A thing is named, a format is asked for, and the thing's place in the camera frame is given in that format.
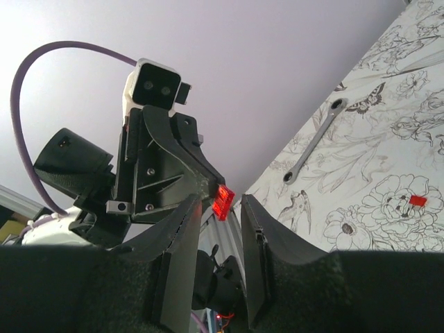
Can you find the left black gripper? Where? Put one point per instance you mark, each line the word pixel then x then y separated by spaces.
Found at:
pixel 160 164

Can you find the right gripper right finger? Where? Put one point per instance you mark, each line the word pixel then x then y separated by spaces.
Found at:
pixel 290 284

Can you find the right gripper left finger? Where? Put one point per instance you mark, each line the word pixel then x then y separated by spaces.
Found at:
pixel 159 273

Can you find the red blade fuse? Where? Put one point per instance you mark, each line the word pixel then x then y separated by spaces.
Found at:
pixel 418 201
pixel 222 202

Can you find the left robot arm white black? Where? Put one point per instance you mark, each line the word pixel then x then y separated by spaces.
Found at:
pixel 86 173

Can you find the silver ratchet wrench left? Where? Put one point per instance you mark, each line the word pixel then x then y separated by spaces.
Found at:
pixel 333 111

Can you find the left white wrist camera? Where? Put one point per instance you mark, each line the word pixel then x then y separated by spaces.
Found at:
pixel 156 85

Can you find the aluminium rail frame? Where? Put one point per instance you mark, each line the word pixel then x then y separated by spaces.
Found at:
pixel 13 202

